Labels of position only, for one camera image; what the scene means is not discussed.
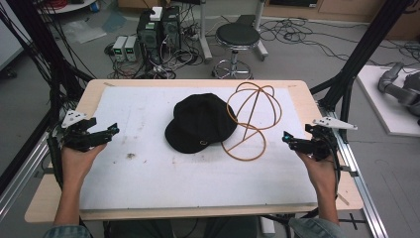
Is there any bundle of floor cables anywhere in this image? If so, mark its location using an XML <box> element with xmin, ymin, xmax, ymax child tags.
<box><xmin>259</xmin><ymin>17</ymin><xmax>420</xmax><ymax>67</ymax></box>

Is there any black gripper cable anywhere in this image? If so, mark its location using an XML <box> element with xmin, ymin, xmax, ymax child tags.
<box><xmin>323</xmin><ymin>130</ymin><xmax>343</xmax><ymax>200</ymax></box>

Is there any grey power supply unit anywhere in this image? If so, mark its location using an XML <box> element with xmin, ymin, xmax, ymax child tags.
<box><xmin>124</xmin><ymin>35</ymin><xmax>141</xmax><ymax>62</ymax></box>
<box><xmin>112</xmin><ymin>35</ymin><xmax>129</xmax><ymax>62</ymax></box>

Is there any white foam board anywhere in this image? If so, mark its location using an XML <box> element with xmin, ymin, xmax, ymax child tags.
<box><xmin>78</xmin><ymin>85</ymin><xmax>319</xmax><ymax>212</ymax></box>

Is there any black cap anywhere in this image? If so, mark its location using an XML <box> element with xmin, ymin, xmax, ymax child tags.
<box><xmin>163</xmin><ymin>92</ymin><xmax>240</xmax><ymax>155</ymax></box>

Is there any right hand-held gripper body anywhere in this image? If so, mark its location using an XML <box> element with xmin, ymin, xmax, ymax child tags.
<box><xmin>298</xmin><ymin>117</ymin><xmax>359</xmax><ymax>163</ymax></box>

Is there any white box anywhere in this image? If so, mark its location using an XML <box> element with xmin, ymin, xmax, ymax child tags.
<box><xmin>149</xmin><ymin>6</ymin><xmax>163</xmax><ymax>23</ymax></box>

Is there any person's right hand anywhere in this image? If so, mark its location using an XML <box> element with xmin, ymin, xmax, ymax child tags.
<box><xmin>294</xmin><ymin>150</ymin><xmax>339</xmax><ymax>199</ymax></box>

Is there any brown wire hat stand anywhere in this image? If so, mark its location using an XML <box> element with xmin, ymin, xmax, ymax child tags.
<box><xmin>220</xmin><ymin>80</ymin><xmax>283</xmax><ymax>163</ymax></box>

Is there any aluminium rail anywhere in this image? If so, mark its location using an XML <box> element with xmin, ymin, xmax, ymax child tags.
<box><xmin>0</xmin><ymin>130</ymin><xmax>52</xmax><ymax>222</ymax></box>
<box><xmin>317</xmin><ymin>102</ymin><xmax>390</xmax><ymax>238</ymax></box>

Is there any black frame post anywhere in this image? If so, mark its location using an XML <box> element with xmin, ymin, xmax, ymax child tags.
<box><xmin>309</xmin><ymin>0</ymin><xmax>414</xmax><ymax>124</ymax></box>
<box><xmin>0</xmin><ymin>0</ymin><xmax>95</xmax><ymax>140</ymax></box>

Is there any person's left hand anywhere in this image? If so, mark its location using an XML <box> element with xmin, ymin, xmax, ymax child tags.
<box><xmin>60</xmin><ymin>142</ymin><xmax>109</xmax><ymax>188</ymax></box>

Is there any black computer tower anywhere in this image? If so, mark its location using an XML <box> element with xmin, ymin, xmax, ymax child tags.
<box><xmin>136</xmin><ymin>11</ymin><xmax>163</xmax><ymax>64</ymax></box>
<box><xmin>160</xmin><ymin>5</ymin><xmax>182</xmax><ymax>52</ymax></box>

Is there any white floor board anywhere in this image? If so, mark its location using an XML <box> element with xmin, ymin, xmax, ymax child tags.
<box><xmin>356</xmin><ymin>64</ymin><xmax>420</xmax><ymax>138</ymax></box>

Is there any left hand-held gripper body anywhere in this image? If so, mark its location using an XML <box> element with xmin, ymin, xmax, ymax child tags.
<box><xmin>59</xmin><ymin>109</ymin><xmax>110</xmax><ymax>154</ymax></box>

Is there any black round stool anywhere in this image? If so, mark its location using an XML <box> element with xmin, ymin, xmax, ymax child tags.
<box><xmin>211</xmin><ymin>22</ymin><xmax>263</xmax><ymax>80</ymax></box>

